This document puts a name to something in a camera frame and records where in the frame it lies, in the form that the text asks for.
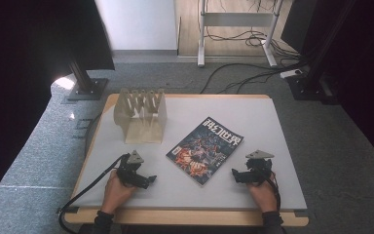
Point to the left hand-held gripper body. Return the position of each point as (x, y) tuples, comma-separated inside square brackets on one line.
[(127, 169)]

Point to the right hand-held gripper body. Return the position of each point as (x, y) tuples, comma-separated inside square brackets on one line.
[(259, 167)]

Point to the person's left hand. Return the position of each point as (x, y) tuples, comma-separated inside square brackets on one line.
[(115, 193)]

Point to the person's right hand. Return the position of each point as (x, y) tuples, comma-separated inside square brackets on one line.
[(266, 196)]

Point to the grey table mat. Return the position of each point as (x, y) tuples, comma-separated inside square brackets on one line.
[(227, 195)]

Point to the colourful magazine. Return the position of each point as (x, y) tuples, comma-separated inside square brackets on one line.
[(204, 151)]

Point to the beige wooden file rack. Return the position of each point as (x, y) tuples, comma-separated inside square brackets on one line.
[(146, 126)]

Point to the black metal stand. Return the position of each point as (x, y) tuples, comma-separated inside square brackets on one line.
[(311, 81), (86, 84)]

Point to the white power strip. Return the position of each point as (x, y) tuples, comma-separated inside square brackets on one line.
[(290, 73)]

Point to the black curtain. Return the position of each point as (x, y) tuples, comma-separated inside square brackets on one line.
[(370, 81), (29, 48)]

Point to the white panel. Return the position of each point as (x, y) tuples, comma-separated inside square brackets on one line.
[(138, 24)]

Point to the white desk frame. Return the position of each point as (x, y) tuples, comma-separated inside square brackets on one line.
[(237, 19)]

